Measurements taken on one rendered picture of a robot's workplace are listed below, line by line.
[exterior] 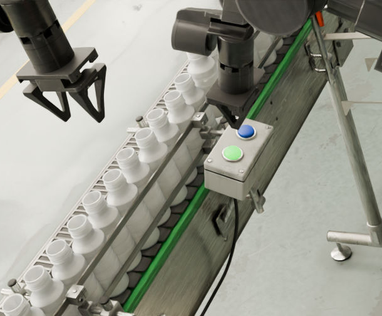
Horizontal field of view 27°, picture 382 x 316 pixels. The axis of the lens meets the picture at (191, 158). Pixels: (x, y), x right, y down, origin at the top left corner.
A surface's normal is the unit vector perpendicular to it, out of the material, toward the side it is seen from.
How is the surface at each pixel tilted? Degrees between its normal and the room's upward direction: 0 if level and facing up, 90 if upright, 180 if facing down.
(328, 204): 0
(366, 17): 94
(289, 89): 90
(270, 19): 89
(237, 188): 90
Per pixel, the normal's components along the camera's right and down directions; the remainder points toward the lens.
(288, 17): -0.44, 0.65
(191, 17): -0.33, 0.27
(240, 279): -0.34, -0.76
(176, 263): 0.83, 0.04
